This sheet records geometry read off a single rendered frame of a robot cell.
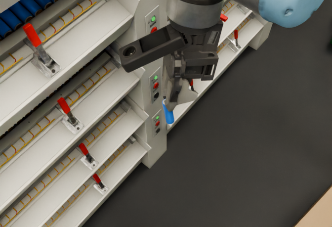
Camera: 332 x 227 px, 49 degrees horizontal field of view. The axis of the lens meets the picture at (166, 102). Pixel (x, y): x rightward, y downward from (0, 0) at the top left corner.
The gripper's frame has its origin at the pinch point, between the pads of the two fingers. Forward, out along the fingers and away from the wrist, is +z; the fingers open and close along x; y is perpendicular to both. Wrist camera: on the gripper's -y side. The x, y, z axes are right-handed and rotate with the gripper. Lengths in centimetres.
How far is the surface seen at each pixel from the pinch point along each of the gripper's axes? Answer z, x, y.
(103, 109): 5.5, 4.3, -12.1
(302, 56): 37, 58, 75
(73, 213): 46, 3, -21
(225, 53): 27, 50, 36
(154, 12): -14.3, 10.7, -1.8
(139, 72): 0.6, 10.0, -3.9
